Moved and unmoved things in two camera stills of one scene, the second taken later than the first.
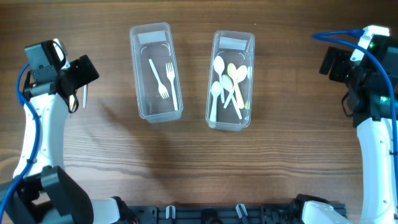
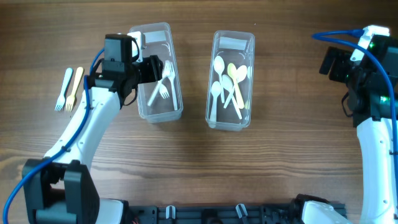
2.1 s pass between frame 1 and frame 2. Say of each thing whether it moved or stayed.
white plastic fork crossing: stayed
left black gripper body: moved
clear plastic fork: moved
